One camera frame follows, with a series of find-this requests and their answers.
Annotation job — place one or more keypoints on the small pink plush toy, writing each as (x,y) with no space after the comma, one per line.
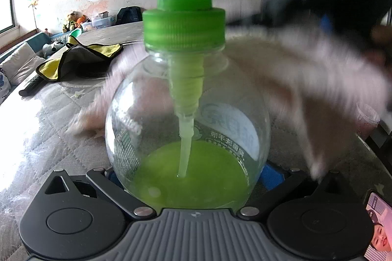
(46,32)

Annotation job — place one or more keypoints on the butterfly print pillow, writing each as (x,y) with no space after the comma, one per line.
(3,86)

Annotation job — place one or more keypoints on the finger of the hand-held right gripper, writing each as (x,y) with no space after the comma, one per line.
(248,19)

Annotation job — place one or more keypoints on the clear plastic storage box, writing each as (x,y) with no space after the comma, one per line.
(99,22)

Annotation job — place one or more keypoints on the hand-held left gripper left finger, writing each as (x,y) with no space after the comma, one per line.
(119,193)

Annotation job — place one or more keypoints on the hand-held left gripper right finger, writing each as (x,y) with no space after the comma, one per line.
(272,176)

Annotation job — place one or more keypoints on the stuffed teddy bear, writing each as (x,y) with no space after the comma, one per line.
(70,23)

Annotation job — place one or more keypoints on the orange stuffed toy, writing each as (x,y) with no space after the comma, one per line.
(81,21)

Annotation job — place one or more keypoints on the white pillow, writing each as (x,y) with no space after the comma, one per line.
(21,65)

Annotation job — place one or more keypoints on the pale pink towel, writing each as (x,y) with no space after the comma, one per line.
(291,71)

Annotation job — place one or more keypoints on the pink waste bin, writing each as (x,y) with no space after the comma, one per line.
(367,121)

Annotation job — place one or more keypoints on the clear pump bottle green soap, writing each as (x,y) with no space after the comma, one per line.
(183,25)

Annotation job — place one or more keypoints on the smartphone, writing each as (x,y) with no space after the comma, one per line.
(379,227)

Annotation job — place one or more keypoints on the black and white plush toy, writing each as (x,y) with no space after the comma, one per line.
(52,48)

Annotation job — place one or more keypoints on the black backpack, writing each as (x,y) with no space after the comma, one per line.
(130,15)

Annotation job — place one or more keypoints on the colourful pinwheel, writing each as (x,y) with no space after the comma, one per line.
(33,4)

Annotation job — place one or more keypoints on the green plastic basin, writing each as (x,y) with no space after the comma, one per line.
(75,33)

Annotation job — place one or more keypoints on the person's right hand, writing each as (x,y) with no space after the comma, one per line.
(381,40)

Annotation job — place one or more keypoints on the blue sofa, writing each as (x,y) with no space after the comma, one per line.
(39,40)

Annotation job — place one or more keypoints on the yellow and grey cloth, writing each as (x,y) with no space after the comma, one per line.
(76,60)

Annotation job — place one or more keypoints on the grey star print tablecloth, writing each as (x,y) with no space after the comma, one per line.
(46,132)

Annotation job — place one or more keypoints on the black remote control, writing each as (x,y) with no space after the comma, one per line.
(30,88)

